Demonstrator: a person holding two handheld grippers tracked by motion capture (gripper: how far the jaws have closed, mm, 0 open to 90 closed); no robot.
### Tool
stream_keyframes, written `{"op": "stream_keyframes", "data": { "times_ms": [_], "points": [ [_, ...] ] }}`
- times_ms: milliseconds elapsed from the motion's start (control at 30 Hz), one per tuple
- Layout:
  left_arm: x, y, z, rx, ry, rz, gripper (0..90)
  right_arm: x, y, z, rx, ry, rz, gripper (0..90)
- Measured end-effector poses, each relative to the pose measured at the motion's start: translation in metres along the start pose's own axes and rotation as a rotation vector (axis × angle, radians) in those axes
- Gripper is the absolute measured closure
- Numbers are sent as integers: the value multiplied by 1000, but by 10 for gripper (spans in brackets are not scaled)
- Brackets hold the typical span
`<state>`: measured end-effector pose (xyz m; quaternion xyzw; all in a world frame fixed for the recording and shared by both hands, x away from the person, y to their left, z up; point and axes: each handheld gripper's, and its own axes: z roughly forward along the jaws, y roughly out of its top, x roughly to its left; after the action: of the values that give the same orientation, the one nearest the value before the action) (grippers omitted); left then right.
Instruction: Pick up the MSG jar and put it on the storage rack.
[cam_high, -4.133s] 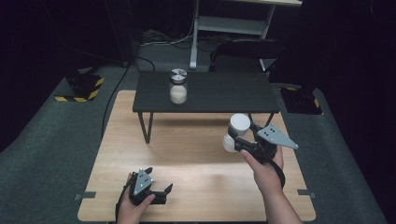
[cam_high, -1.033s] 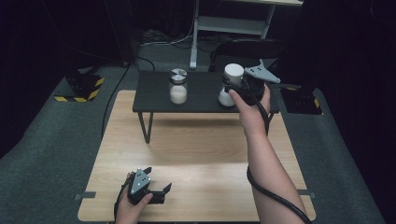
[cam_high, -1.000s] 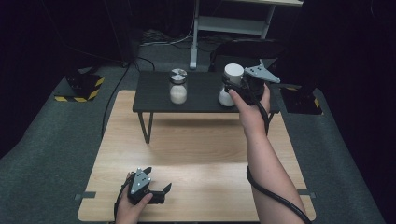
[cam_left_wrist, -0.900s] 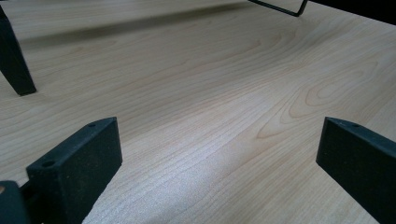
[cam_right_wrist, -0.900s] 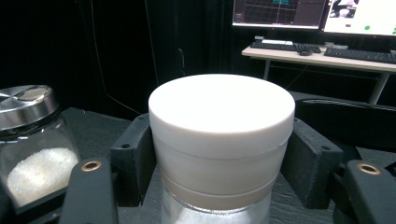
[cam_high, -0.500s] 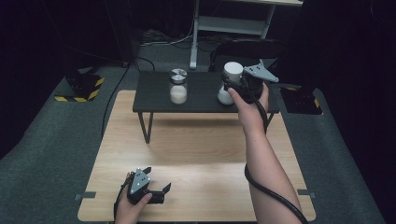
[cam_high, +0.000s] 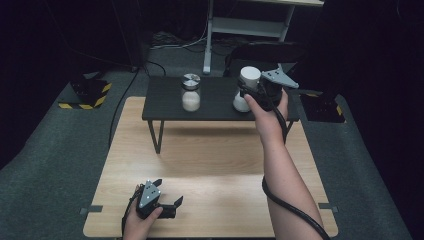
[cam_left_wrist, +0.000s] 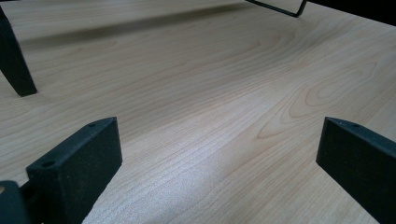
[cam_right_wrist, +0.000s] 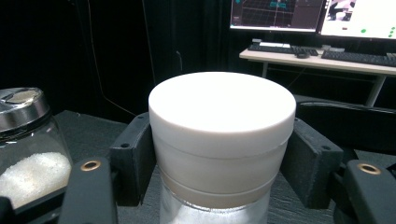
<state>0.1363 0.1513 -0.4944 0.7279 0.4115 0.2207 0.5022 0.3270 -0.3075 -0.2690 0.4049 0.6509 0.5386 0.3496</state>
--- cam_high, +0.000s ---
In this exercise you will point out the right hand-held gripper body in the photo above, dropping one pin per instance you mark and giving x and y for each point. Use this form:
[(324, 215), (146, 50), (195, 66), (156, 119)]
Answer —
[(275, 83)]

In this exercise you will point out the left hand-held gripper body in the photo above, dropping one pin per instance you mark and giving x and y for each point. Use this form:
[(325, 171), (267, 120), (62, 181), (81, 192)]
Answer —
[(149, 197)]

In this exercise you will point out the white plastic bottle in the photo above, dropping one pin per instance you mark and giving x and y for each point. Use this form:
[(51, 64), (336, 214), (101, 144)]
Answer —
[(250, 76)]

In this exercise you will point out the black shelf rack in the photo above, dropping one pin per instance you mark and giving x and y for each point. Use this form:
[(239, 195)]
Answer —
[(216, 90)]

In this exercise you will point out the glass jar with metal lid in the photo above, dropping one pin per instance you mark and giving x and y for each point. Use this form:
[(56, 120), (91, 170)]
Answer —
[(191, 95)]

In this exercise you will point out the person's left hand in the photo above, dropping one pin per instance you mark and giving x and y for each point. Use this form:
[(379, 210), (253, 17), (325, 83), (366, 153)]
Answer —
[(138, 228)]

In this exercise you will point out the person's right hand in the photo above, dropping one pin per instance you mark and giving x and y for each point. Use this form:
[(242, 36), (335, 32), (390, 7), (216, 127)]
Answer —
[(266, 118)]

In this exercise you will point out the black yellow striped stand base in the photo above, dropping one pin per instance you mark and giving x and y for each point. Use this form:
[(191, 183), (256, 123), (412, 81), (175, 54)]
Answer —
[(89, 95), (325, 108)]

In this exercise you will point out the grey tape strip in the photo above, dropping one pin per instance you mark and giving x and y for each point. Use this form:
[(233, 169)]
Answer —
[(328, 207), (90, 209)]

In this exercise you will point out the white metal desk frame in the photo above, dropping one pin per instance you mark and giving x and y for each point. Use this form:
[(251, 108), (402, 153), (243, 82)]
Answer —
[(246, 27)]

